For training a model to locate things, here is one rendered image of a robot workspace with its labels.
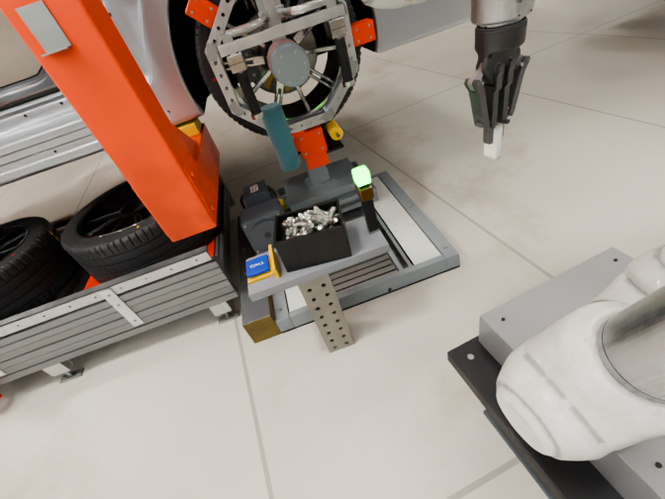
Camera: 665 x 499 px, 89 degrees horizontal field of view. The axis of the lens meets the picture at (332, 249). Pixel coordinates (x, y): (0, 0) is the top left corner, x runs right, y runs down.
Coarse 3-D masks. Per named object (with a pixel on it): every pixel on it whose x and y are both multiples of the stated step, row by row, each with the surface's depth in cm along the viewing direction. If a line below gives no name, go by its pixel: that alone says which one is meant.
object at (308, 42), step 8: (256, 16) 134; (256, 32) 137; (304, 40) 143; (312, 40) 144; (256, 48) 141; (304, 48) 145; (312, 48) 146; (312, 56) 148; (312, 64) 149; (264, 72) 147; (312, 72) 151; (272, 80) 149; (264, 88) 150; (272, 88) 151
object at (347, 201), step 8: (280, 192) 194; (352, 192) 178; (376, 192) 176; (280, 200) 187; (328, 200) 178; (344, 200) 174; (352, 200) 175; (376, 200) 179; (288, 208) 179; (344, 208) 177; (352, 208) 178
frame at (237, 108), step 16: (224, 0) 113; (224, 32) 119; (208, 48) 120; (352, 48) 131; (352, 64) 135; (224, 80) 127; (336, 80) 142; (336, 96) 141; (240, 112) 135; (320, 112) 147; (304, 128) 145
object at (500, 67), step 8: (504, 64) 55; (496, 72) 56; (496, 80) 57; (488, 88) 59; (496, 88) 58; (488, 96) 60; (496, 96) 59; (488, 104) 61; (496, 104) 60; (488, 112) 61; (496, 112) 61; (496, 120) 62
